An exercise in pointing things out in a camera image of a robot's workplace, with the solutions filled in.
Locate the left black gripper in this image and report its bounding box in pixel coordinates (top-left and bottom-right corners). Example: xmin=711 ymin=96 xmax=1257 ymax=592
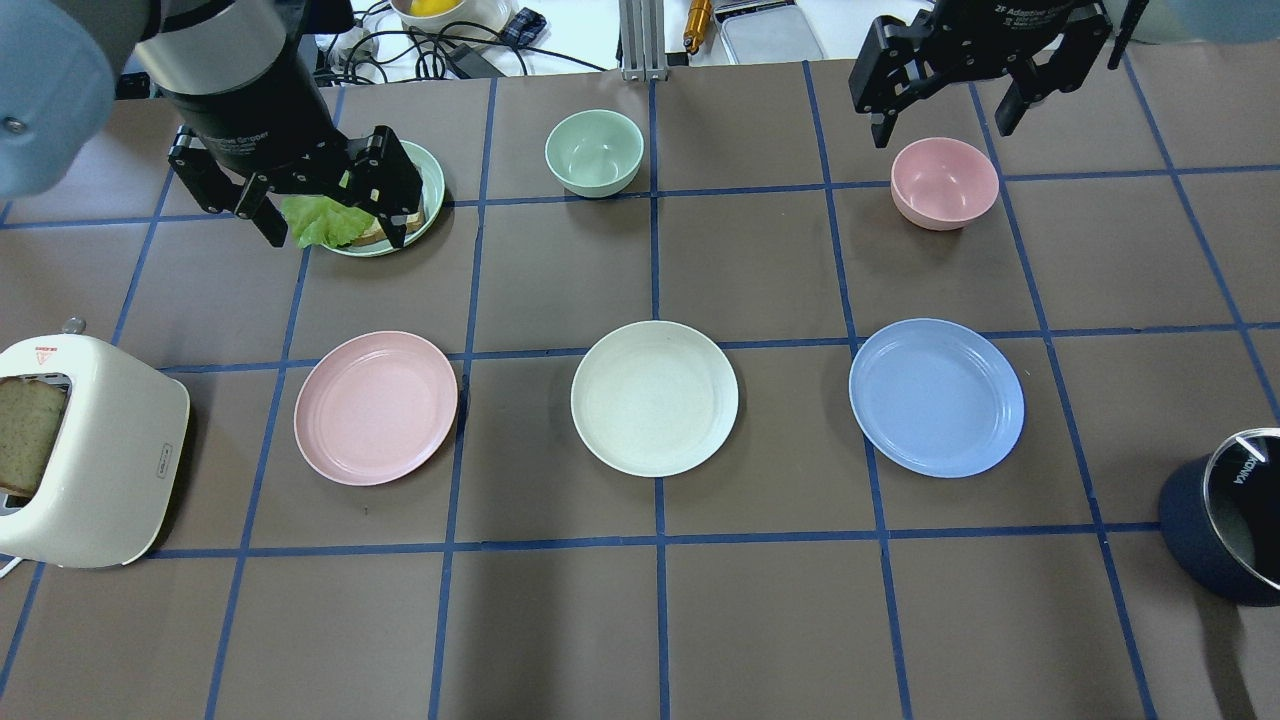
xmin=161 ymin=44 xmax=421 ymax=249

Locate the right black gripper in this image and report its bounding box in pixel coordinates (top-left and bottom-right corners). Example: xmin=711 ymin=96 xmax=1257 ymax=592
xmin=849 ymin=1 xmax=1114 ymax=149

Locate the pink plate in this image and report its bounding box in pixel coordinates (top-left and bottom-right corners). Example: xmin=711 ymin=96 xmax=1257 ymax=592
xmin=293 ymin=331 xmax=460 ymax=487

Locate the blue plate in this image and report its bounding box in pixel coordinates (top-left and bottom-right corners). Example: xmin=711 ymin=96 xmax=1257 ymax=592
xmin=847 ymin=318 xmax=1027 ymax=479

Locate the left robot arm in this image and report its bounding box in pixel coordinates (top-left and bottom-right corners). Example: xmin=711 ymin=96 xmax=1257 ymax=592
xmin=1 ymin=1 xmax=422 ymax=249

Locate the lettuce leaf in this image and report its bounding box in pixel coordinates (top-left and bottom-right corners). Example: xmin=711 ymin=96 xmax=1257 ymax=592
xmin=280 ymin=196 xmax=376 ymax=249

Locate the bread slice on plate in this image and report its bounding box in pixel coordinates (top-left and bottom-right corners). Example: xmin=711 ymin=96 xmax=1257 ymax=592
xmin=346 ymin=205 xmax=429 ymax=249

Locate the green plate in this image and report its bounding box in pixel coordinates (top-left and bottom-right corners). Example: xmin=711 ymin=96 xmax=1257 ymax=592
xmin=323 ymin=140 xmax=447 ymax=258

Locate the pink bowl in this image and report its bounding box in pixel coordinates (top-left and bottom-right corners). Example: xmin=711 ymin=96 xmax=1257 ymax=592
xmin=890 ymin=137 xmax=1000 ymax=231

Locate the black power adapter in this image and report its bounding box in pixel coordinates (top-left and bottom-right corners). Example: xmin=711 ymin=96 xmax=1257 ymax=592
xmin=436 ymin=40 xmax=506 ymax=79

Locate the silver tray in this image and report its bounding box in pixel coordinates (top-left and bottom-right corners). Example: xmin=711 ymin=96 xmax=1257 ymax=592
xmin=713 ymin=1 xmax=826 ymax=65

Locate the white bowl with fruit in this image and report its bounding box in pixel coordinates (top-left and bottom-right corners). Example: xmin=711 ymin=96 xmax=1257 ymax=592
xmin=390 ymin=1 xmax=516 ymax=40

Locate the green bowl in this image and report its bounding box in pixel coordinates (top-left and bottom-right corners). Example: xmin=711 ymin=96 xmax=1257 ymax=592
xmin=544 ymin=109 xmax=646 ymax=199

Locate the bread slice in toaster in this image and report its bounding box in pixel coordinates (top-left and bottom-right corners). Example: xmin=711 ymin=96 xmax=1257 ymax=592
xmin=1 ymin=377 xmax=68 ymax=498

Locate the white toaster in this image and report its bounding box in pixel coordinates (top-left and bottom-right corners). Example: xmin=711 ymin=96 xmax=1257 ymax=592
xmin=1 ymin=333 xmax=189 ymax=568

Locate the cream plate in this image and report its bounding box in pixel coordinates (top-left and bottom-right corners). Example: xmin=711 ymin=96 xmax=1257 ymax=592
xmin=570 ymin=320 xmax=740 ymax=478

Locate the glass pot lid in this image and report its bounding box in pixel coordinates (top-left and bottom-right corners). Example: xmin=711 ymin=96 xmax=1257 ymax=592
xmin=1204 ymin=427 xmax=1279 ymax=592

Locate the dark blue pot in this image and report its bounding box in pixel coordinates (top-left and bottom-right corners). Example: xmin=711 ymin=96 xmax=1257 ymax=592
xmin=1158 ymin=451 xmax=1279 ymax=607

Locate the orange handled tool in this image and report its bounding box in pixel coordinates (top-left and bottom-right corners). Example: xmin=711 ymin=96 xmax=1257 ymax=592
xmin=682 ymin=0 xmax=713 ymax=55

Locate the aluminium frame post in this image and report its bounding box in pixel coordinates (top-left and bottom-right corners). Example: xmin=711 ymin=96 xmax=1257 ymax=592
xmin=618 ymin=0 xmax=669 ymax=82

